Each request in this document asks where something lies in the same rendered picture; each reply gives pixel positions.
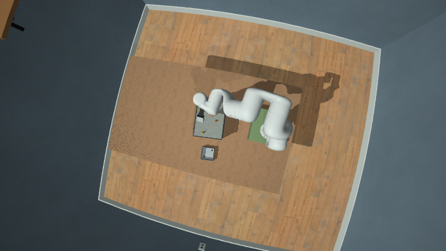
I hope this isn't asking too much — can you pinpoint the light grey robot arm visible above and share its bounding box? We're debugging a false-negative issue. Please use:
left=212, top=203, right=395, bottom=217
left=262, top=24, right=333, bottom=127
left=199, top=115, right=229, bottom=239
left=193, top=87, right=293, bottom=151

